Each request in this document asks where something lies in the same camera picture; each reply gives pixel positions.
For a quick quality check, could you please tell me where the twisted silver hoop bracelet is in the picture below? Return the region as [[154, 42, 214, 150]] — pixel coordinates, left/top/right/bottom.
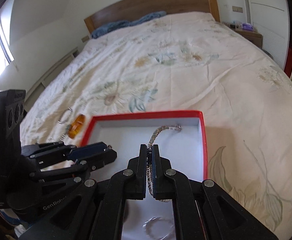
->
[[142, 217, 175, 239]]

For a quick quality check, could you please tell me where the wooden headboard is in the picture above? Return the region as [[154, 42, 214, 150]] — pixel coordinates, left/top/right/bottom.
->
[[84, 0, 220, 33]]

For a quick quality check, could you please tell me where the white wardrobe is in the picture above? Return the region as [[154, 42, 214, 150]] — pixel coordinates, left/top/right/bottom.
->
[[246, 0, 292, 79]]

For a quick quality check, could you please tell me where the amber orange bangle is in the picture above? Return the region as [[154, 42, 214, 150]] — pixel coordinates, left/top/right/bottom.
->
[[67, 114, 86, 139]]

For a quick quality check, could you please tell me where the low white radiator cabinet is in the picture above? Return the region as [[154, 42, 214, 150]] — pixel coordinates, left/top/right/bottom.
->
[[24, 47, 79, 112]]

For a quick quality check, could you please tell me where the thin silver bangle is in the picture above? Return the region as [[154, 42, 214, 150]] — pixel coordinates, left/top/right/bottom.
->
[[58, 108, 73, 124]]

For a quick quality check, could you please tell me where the red white jewelry box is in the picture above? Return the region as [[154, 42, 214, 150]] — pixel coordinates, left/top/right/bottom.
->
[[81, 111, 208, 239]]

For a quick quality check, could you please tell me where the blue pillow right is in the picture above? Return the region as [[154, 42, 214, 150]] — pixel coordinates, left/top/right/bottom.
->
[[129, 11, 166, 27]]

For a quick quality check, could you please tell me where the blue pillow left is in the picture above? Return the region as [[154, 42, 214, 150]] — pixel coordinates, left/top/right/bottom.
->
[[91, 20, 130, 39]]

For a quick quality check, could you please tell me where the wooden nightstand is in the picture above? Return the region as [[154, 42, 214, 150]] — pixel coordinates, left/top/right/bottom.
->
[[229, 24, 263, 48]]

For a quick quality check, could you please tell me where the floral cream bed duvet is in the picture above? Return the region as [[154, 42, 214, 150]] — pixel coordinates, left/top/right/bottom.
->
[[21, 12, 292, 239]]

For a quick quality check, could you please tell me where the silver chain necklace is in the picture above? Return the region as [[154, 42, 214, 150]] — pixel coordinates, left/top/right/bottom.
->
[[145, 123, 183, 203]]

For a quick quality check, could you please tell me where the purple tissue box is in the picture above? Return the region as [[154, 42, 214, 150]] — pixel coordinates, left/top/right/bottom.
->
[[241, 23, 254, 31]]

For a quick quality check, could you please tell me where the blue pillow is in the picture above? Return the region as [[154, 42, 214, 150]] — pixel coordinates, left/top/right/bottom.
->
[[129, 11, 166, 27], [91, 20, 130, 39]]

